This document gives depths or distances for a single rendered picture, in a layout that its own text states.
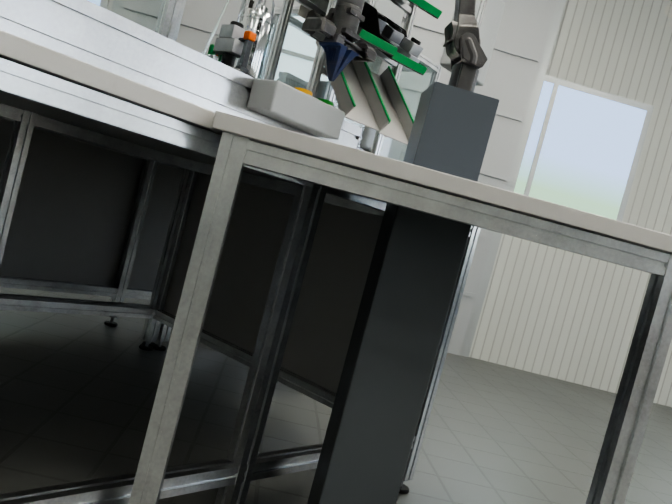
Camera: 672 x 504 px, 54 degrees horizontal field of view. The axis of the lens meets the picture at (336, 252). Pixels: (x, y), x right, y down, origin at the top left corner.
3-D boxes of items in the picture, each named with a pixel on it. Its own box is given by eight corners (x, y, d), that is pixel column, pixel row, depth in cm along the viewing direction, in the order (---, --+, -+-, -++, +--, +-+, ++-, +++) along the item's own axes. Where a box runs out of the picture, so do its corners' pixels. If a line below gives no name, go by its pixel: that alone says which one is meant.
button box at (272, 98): (339, 140, 140) (346, 111, 140) (270, 111, 124) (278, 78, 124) (315, 136, 145) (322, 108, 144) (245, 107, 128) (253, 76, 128)
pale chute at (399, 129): (410, 146, 185) (421, 136, 182) (377, 133, 176) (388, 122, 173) (380, 76, 199) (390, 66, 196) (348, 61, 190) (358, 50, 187)
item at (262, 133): (709, 262, 117) (714, 246, 117) (211, 127, 109) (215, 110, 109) (551, 242, 187) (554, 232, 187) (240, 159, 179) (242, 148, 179)
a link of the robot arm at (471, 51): (472, 77, 147) (480, 49, 146) (485, 69, 138) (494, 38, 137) (444, 68, 146) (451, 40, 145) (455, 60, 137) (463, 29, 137)
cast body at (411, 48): (415, 69, 183) (428, 47, 181) (405, 65, 180) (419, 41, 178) (396, 56, 188) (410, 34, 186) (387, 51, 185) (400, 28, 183)
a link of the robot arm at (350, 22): (385, 25, 144) (363, 24, 148) (332, -12, 129) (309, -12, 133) (376, 62, 144) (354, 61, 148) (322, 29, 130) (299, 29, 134)
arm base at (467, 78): (477, 97, 139) (485, 69, 139) (448, 89, 139) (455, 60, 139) (468, 102, 146) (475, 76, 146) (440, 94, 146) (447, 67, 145)
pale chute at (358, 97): (379, 132, 173) (391, 120, 170) (342, 117, 164) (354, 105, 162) (350, 59, 187) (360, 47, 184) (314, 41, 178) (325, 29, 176)
